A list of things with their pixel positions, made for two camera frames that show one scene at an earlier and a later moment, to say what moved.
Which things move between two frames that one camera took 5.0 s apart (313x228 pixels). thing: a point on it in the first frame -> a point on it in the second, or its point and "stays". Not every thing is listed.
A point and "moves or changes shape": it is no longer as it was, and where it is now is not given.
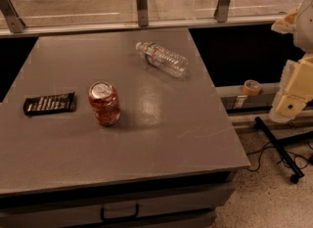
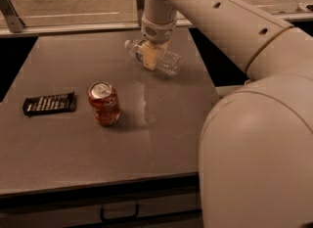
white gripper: [305, 29] -> [158, 32]
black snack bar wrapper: [49, 104] stays
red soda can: [105, 104] stays
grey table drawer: [180, 203] stays
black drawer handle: [107, 219] stays
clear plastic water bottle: [159, 57] moves or changes shape
